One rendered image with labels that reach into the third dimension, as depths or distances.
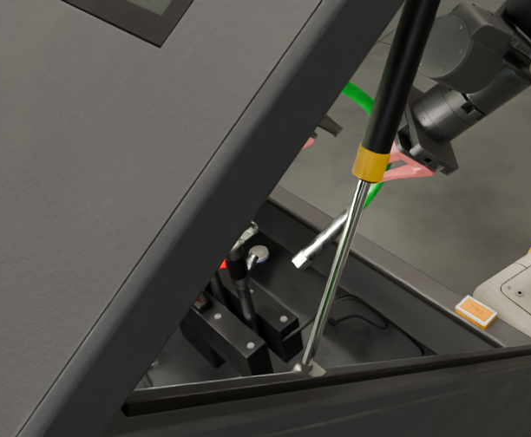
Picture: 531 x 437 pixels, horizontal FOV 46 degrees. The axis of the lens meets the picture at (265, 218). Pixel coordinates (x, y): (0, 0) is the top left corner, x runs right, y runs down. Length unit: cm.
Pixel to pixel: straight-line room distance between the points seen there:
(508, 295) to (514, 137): 118
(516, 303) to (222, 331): 111
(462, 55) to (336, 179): 215
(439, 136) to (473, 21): 14
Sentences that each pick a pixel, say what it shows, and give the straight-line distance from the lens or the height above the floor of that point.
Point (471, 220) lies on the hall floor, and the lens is 250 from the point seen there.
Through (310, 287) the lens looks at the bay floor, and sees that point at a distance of 116.
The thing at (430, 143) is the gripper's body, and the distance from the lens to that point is 66.
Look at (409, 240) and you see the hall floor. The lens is 241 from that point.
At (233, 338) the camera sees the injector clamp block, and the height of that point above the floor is 98.
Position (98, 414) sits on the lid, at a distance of 26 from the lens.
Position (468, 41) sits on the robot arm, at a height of 143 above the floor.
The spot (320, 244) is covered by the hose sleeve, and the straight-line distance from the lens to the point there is 75.
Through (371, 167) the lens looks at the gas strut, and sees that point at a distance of 37.
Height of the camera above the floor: 170
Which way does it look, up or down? 41 degrees down
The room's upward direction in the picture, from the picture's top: 12 degrees counter-clockwise
